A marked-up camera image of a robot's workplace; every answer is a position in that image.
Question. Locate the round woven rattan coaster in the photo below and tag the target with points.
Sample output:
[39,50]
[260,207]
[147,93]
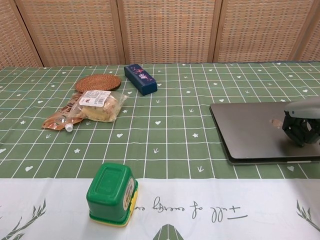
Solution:
[97,81]

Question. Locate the bread in clear plastic bag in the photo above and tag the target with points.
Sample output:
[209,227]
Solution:
[100,110]

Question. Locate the woven bamboo screen panel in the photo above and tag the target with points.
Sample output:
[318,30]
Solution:
[75,32]
[12,37]
[170,30]
[312,30]
[262,30]

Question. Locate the green container with yellow lid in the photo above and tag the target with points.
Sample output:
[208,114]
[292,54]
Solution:
[107,192]

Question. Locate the grey laptop computer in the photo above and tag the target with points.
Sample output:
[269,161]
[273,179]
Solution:
[245,130]

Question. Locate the green checked tablecloth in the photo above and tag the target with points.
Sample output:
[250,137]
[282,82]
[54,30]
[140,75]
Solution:
[175,125]

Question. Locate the orange spouted drink pouch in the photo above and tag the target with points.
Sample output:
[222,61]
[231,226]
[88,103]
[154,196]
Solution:
[58,116]

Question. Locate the dark blue rectangular box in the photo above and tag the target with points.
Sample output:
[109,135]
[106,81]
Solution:
[140,77]

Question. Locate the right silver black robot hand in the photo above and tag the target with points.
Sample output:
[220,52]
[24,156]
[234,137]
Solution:
[303,130]

